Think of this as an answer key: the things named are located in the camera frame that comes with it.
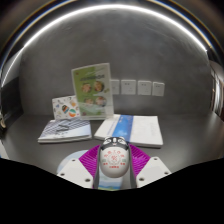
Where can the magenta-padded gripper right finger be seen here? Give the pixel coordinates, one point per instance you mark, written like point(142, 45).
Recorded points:
point(145, 168)

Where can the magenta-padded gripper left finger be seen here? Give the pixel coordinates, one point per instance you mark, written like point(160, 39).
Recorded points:
point(85, 168)

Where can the white panda-print computer mouse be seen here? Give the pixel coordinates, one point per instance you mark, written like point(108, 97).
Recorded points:
point(114, 160)

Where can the white book with blue band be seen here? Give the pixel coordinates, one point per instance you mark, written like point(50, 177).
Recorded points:
point(140, 130)

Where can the grey striped book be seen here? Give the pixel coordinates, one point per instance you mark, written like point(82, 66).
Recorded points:
point(65, 130)

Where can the small white sticker card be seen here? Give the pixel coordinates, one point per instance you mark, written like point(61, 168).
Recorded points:
point(63, 108)

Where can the green acrylic sign stand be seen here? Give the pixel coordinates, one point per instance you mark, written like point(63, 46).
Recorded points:
point(92, 90)

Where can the white wall socket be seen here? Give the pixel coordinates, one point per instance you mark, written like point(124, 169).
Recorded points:
point(158, 89)
point(115, 86)
point(144, 87)
point(128, 87)

